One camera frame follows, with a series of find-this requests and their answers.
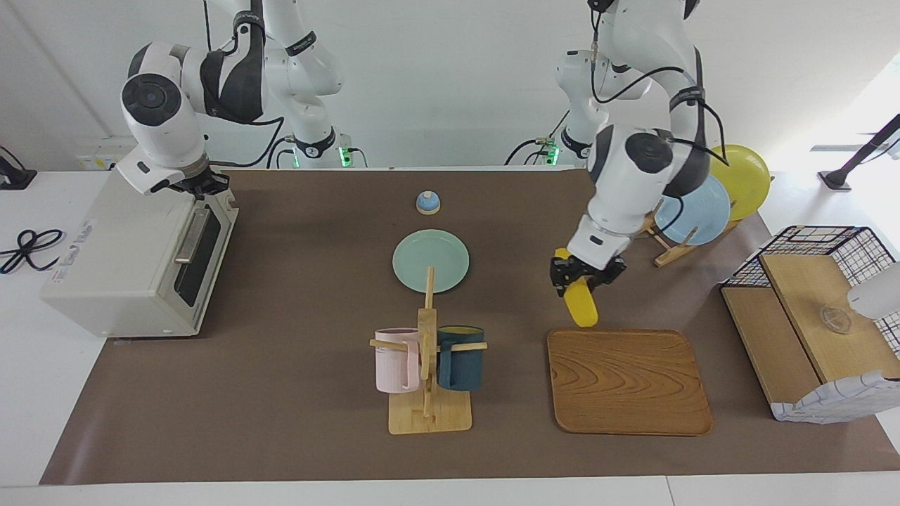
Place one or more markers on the wooden serving tray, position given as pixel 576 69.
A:
pixel 629 383

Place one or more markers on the white checkered cloth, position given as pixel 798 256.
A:
pixel 830 400

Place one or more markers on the brown table mat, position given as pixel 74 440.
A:
pixel 316 422

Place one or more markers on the white wall socket box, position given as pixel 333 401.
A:
pixel 98 151

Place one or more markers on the small clear glass dish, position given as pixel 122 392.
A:
pixel 837 320

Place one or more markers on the light blue plate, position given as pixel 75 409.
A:
pixel 706 214

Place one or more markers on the wooden mug tree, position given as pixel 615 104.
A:
pixel 429 418

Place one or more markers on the pink mug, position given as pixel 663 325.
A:
pixel 394 365

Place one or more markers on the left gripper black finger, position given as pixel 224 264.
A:
pixel 603 281
pixel 560 277

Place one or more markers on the yellow plate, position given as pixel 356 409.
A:
pixel 749 183

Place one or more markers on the white rounded device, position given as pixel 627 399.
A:
pixel 879 295

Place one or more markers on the wooden plate rack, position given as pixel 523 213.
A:
pixel 668 254

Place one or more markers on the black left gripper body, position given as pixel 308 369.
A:
pixel 598 267

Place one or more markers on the toaster oven glass door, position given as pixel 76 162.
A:
pixel 226 211

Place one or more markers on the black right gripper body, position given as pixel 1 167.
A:
pixel 186 183

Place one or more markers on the dark blue mug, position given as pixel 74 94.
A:
pixel 460 365

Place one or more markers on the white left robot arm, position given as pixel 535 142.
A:
pixel 633 183

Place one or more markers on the small blue call bell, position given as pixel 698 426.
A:
pixel 428 204

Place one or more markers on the black desk clamp base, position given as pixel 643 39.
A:
pixel 17 179

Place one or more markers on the yellow corn cob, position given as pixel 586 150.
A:
pixel 582 309

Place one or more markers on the pale green plate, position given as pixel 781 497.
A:
pixel 422 256

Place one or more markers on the beige toaster oven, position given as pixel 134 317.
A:
pixel 119 239

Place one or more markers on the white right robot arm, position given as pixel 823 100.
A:
pixel 162 112

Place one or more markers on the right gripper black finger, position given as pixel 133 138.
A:
pixel 200 195
pixel 219 184

